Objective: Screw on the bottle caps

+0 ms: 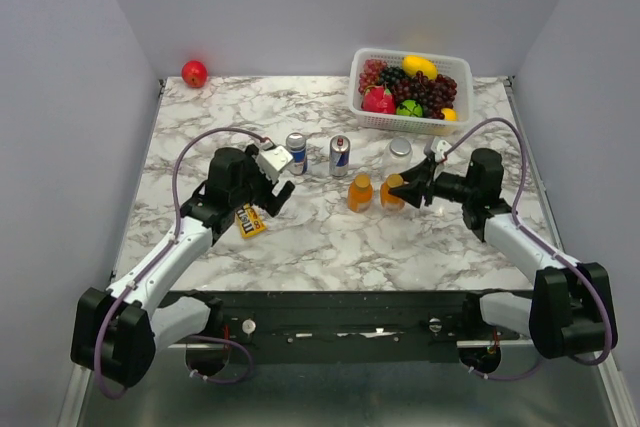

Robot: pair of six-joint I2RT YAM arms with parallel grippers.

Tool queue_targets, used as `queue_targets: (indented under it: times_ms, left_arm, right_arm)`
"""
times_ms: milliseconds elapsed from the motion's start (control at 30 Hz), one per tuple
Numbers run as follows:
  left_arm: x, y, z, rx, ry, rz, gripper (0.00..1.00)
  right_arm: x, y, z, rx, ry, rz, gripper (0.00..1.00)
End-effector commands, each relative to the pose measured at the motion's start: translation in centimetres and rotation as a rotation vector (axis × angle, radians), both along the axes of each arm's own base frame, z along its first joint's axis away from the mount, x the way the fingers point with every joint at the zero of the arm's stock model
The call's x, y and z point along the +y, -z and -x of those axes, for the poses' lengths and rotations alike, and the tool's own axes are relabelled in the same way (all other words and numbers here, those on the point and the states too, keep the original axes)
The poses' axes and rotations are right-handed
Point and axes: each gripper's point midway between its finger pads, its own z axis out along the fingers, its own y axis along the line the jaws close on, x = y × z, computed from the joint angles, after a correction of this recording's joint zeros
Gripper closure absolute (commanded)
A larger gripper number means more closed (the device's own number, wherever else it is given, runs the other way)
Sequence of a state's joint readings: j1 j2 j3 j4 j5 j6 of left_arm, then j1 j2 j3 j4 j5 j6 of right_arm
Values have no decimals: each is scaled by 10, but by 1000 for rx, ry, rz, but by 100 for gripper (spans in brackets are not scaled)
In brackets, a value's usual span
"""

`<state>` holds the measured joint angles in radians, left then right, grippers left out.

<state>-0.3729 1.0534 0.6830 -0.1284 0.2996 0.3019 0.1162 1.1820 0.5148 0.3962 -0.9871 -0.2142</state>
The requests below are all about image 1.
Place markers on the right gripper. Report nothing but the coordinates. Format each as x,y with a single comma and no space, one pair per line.
412,192

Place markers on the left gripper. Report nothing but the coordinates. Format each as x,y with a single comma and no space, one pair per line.
275,205

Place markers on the clear glass jar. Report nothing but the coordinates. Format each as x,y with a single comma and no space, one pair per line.
394,165

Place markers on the orange juice bottle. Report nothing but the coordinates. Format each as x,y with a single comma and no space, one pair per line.
389,201
359,200

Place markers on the silver jar lid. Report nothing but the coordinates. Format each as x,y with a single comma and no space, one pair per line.
400,147

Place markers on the gold bottle cap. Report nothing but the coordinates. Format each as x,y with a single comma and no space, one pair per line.
362,181
394,181

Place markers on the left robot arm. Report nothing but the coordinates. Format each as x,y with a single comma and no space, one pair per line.
165,257

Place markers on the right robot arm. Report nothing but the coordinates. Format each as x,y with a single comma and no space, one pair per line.
525,247

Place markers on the yellow candy packet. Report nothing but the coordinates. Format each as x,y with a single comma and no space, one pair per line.
250,224

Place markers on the blue energy can left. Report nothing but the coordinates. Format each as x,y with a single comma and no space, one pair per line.
296,144

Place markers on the green round fruit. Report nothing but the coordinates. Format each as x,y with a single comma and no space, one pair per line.
409,108

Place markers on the blue silver energy can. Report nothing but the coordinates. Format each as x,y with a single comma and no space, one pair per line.
339,155

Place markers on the dark red grape bunch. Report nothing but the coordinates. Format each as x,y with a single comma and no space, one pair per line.
432,95

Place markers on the red dragon fruit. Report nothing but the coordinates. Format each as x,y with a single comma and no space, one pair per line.
378,99

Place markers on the black grape bunch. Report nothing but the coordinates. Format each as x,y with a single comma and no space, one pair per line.
391,76

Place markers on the white plastic fruit basket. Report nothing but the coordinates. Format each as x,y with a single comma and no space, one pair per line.
456,68

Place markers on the light red grape bunch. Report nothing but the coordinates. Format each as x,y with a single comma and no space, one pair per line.
370,75

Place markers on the red apple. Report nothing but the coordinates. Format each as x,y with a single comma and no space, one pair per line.
194,74

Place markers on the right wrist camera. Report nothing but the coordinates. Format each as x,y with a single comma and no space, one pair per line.
437,148

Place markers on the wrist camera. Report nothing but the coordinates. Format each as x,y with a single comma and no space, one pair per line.
273,162
437,148

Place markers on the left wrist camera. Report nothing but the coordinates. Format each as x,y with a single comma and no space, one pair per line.
273,162

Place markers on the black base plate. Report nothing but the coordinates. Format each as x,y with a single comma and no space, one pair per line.
346,327

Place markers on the aluminium rail frame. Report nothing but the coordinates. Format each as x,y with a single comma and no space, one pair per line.
519,392

